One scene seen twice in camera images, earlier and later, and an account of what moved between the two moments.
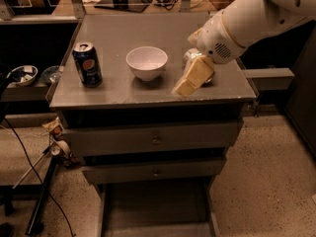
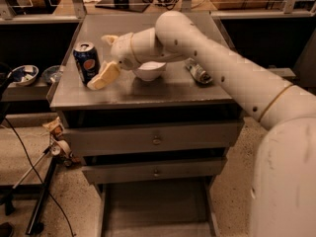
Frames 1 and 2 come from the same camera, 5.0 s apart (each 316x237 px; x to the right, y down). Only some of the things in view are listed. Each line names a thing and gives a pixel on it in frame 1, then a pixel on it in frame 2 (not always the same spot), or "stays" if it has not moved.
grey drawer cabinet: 153,158 stays
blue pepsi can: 87,64 stays
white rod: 41,156 stays
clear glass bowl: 49,74 stays
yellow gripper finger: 197,73 -> 109,71
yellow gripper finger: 194,38 -> 110,39
